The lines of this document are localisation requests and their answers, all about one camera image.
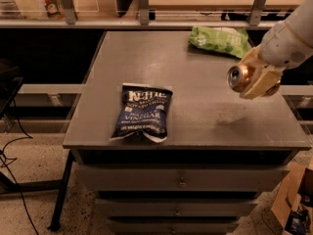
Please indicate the cardboard box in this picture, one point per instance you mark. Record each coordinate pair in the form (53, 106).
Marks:
(295, 194)

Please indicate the black table leg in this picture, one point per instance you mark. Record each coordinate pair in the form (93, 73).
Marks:
(55, 221)

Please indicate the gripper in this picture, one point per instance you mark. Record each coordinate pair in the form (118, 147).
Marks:
(281, 48)

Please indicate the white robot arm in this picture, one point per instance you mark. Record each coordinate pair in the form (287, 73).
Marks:
(283, 47)

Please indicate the grey drawer cabinet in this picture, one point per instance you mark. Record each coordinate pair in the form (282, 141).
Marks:
(220, 154)

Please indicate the blue chip bag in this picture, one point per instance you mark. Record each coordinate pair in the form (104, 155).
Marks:
(144, 110)

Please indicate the green chip bag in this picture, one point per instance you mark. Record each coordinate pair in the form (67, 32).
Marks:
(226, 40)

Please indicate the orange soda can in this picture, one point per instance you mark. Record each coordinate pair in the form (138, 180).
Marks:
(237, 80)

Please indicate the metal shelf rail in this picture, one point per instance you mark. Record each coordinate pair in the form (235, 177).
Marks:
(150, 14)

